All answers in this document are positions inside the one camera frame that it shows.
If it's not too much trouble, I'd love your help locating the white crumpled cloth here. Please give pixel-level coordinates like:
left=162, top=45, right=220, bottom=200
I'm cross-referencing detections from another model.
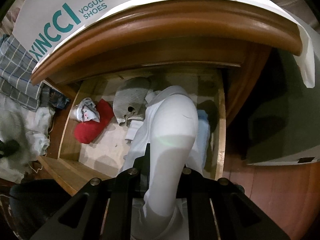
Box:
left=1, top=94, right=55, bottom=183

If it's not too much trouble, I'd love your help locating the white underwear garment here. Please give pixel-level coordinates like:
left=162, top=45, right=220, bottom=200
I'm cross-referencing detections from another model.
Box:
left=122, top=86, right=199, bottom=239

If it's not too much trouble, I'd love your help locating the brown wooden nightstand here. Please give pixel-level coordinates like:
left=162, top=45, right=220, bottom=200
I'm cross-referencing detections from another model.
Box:
left=31, top=0, right=303, bottom=179

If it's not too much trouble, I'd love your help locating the small white folded cloth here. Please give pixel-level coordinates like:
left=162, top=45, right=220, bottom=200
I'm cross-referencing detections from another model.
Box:
left=125, top=120, right=143, bottom=141

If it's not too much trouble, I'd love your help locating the grey-green mattress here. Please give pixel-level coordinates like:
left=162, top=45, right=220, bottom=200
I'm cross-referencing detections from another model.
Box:
left=247, top=50, right=319, bottom=166

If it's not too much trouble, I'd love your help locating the grey plaid fabric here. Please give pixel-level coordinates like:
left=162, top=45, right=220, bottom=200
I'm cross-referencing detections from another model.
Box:
left=1, top=34, right=50, bottom=112

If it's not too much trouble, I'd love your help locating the red garment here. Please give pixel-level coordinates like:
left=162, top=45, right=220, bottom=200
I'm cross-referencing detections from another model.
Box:
left=74, top=99, right=114, bottom=144

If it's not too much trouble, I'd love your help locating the white XINCCI shoe box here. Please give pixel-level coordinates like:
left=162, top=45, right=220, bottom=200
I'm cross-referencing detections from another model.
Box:
left=13, top=0, right=130, bottom=62

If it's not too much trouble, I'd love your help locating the white patterned small garment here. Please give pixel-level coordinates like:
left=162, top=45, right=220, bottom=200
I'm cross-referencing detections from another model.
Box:
left=70, top=98, right=100, bottom=122

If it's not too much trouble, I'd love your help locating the light blue underwear garment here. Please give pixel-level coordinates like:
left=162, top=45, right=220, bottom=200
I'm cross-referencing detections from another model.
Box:
left=196, top=109, right=210, bottom=171

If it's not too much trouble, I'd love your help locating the grey knitted garment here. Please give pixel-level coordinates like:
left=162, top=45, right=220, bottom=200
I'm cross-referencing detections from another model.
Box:
left=112, top=77, right=152, bottom=126

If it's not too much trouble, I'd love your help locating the open wooden drawer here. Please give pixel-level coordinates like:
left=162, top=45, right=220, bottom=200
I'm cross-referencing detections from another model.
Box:
left=38, top=69, right=226, bottom=195

